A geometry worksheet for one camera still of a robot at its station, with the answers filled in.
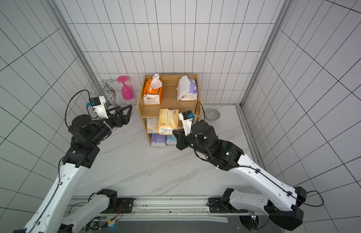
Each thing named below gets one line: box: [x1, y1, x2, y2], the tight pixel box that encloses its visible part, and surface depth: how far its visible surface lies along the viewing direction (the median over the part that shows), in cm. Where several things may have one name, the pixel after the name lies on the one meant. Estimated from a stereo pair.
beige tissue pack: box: [146, 117, 159, 134], surface depth 81 cm
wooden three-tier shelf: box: [136, 73, 204, 147], surface depth 77 cm
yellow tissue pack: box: [158, 108, 180, 136], surface depth 63 cm
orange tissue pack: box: [142, 73, 164, 106], surface depth 76 cm
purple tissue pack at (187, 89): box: [176, 75, 199, 101], surface depth 78 cm
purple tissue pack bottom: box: [150, 133, 166, 147], surface depth 92 cm
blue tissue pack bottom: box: [165, 134, 178, 146], surface depth 94 cm
